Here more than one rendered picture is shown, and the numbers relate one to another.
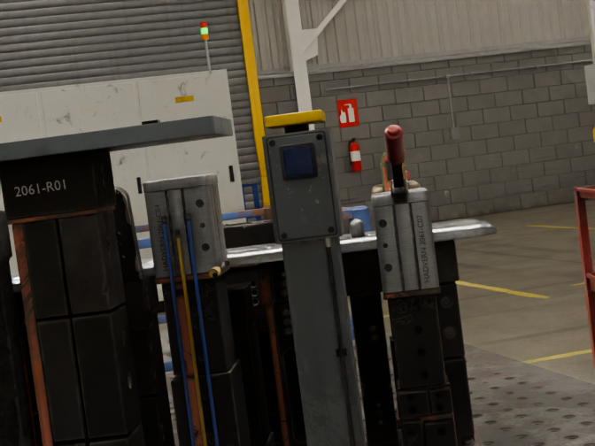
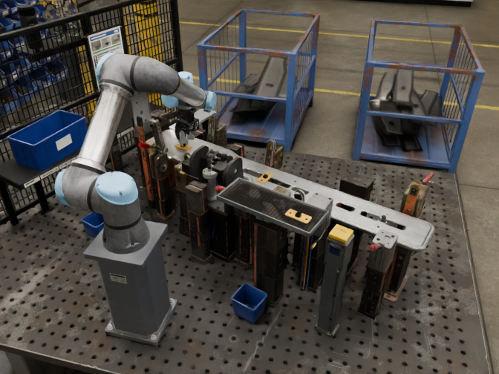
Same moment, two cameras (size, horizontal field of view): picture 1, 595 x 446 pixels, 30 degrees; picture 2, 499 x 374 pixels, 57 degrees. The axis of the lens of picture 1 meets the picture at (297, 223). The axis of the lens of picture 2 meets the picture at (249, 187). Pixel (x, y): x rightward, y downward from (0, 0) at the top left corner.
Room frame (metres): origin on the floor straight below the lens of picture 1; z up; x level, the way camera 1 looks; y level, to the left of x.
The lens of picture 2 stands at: (0.04, -0.30, 2.11)
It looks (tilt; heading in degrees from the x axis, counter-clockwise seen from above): 35 degrees down; 29
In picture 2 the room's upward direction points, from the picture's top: straight up
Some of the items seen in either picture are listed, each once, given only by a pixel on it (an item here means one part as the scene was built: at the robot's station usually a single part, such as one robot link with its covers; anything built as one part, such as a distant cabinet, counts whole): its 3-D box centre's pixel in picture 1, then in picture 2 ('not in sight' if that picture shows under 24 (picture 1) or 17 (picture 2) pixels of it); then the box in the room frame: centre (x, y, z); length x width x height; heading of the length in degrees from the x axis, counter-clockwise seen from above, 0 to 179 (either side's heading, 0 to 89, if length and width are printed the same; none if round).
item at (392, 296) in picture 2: (445, 341); (401, 260); (1.49, -0.18, 0.84); 0.18 x 0.06 x 0.29; 175
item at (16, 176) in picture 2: not in sight; (88, 137); (1.41, 1.36, 1.02); 0.90 x 0.22 x 0.03; 175
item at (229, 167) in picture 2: not in sight; (218, 203); (1.34, 0.57, 0.94); 0.18 x 0.13 x 0.49; 85
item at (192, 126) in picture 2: not in sight; (186, 119); (1.58, 0.87, 1.17); 0.09 x 0.08 x 0.12; 85
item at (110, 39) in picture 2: not in sight; (108, 58); (1.72, 1.46, 1.30); 0.23 x 0.02 x 0.31; 175
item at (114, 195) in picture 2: not in sight; (116, 197); (0.86, 0.62, 1.27); 0.13 x 0.12 x 0.14; 100
